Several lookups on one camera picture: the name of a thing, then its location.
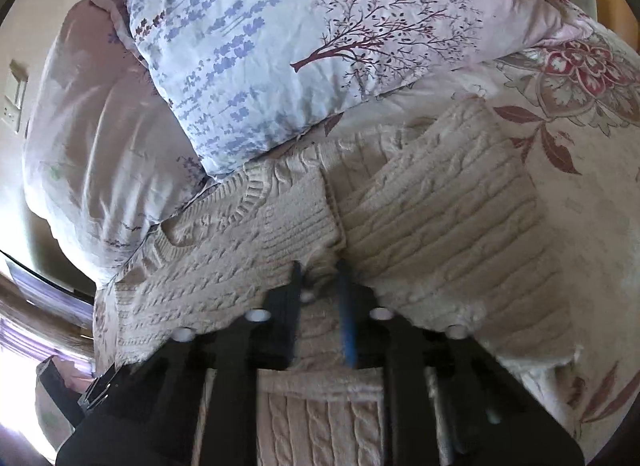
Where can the floral bed sheet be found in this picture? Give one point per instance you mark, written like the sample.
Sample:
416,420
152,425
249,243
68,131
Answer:
590,155

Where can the tree-print pillow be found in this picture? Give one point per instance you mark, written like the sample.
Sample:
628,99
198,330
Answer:
280,40

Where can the white wall switch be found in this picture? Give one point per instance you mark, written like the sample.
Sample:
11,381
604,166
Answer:
14,100

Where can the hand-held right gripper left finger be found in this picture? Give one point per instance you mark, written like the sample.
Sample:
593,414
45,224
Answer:
295,306

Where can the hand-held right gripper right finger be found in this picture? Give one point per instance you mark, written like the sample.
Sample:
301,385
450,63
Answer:
346,316

